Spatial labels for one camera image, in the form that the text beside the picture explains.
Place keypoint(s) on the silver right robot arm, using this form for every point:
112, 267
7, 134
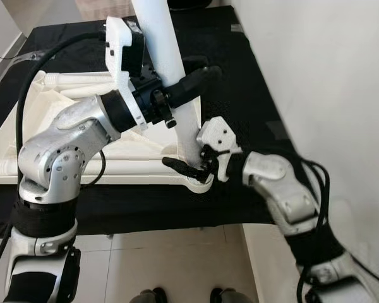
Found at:
278, 183

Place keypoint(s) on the clear plastic bag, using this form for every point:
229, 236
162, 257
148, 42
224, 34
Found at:
41, 56

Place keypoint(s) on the grey robot right foot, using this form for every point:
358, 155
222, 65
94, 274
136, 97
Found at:
230, 297

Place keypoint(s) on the large grey tape patch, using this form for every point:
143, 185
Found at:
279, 132

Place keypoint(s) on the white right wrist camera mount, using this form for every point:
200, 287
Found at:
216, 134

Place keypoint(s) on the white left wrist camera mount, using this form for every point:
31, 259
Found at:
115, 44

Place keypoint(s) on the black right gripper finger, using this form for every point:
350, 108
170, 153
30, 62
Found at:
186, 170

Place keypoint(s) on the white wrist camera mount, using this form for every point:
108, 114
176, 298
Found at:
216, 134
115, 44

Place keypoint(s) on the small grey tape strip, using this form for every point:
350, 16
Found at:
237, 28

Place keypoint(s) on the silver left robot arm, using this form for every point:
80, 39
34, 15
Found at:
57, 158

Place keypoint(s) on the black tablecloth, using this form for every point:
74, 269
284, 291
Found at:
145, 208

